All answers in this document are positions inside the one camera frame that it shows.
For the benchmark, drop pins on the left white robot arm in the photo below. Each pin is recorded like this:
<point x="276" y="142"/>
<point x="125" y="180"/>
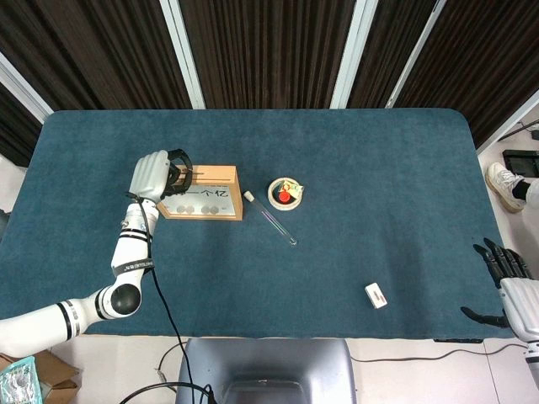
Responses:
<point x="130" y="248"/>

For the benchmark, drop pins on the white partition post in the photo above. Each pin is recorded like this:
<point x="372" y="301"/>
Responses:
<point x="416" y="50"/>
<point x="505" y="128"/>
<point x="185" y="63"/>
<point x="25" y="90"/>
<point x="351" y="54"/>

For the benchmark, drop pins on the small white red box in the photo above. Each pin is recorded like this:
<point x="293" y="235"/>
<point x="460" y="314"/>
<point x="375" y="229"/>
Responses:
<point x="372" y="294"/>

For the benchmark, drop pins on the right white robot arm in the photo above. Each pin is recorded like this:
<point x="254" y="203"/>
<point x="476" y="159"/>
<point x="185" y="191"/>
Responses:
<point x="532" y="362"/>

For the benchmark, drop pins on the beige masking tape roll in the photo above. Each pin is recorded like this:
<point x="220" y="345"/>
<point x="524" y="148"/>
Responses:
<point x="290" y="206"/>

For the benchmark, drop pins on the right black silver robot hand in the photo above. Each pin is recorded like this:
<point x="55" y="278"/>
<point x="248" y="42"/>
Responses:
<point x="524" y="307"/>

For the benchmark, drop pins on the teal table cloth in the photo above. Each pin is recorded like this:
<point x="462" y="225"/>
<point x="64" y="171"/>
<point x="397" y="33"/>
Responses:
<point x="337" y="168"/>

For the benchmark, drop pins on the yellow green candy wrapper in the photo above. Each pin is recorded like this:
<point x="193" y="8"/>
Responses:
<point x="295" y="188"/>

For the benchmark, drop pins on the black floor tray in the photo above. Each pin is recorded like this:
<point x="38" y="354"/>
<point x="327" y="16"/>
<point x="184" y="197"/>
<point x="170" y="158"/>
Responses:
<point x="524" y="162"/>

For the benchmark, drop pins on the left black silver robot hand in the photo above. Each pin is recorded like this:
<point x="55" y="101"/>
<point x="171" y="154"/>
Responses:
<point x="147" y="177"/>

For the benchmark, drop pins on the brown cardboard box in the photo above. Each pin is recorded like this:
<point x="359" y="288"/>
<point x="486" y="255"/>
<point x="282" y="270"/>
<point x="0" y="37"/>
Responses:
<point x="54" y="374"/>

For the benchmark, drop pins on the cork test tube stopper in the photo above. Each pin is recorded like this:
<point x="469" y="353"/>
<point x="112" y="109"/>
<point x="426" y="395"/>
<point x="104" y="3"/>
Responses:
<point x="248" y="195"/>

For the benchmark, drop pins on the black bar under table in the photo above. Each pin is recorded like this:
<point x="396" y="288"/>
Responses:
<point x="459" y="340"/>

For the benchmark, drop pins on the white sneaker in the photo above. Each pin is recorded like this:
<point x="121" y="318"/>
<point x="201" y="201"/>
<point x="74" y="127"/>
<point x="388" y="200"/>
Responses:
<point x="501" y="181"/>

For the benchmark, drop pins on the person leg with black sock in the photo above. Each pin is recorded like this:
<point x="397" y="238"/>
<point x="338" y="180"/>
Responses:
<point x="520" y="191"/>

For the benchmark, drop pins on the wooden coin bank box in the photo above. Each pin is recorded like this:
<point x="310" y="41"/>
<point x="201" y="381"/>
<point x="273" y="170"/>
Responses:
<point x="219" y="174"/>

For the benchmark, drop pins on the teal plastic packet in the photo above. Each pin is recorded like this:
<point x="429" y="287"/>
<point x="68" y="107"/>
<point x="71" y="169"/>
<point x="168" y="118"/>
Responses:
<point x="17" y="383"/>

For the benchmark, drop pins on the glass test tube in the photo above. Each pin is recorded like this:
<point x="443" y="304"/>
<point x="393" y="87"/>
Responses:
<point x="273" y="221"/>

